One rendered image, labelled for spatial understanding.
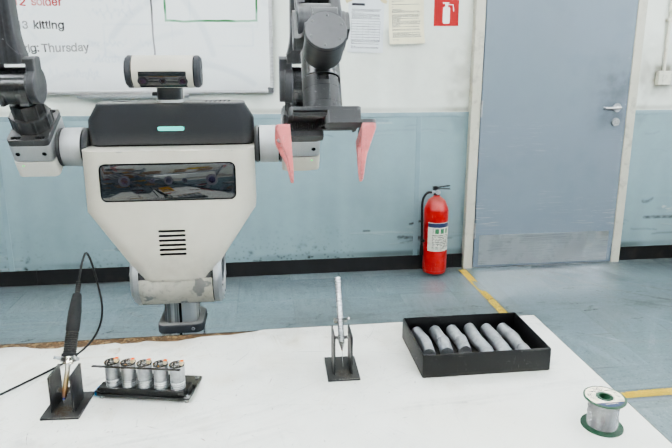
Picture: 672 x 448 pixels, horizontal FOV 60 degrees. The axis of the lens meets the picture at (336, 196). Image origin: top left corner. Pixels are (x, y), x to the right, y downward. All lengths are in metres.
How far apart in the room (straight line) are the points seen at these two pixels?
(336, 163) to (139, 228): 2.31
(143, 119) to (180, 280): 0.38
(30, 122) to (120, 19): 2.17
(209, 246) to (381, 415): 0.60
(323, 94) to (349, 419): 0.51
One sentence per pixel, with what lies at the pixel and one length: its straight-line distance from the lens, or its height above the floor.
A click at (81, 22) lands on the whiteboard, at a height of 1.51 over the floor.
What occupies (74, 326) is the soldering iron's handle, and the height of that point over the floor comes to 0.87.
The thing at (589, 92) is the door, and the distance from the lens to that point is 3.99.
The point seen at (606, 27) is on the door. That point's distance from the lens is 4.03.
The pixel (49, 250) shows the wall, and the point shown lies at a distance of 3.88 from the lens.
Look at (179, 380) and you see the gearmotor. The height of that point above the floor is 0.79.
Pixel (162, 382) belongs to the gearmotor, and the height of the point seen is 0.78.
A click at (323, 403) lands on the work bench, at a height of 0.75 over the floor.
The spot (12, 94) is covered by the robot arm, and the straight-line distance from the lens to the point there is 1.38.
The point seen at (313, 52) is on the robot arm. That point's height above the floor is 1.31.
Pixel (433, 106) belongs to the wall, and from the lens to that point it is 3.66.
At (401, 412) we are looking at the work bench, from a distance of 1.01.
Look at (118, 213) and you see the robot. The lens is 1.40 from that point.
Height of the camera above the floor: 1.30
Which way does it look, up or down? 13 degrees down
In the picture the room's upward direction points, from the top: straight up
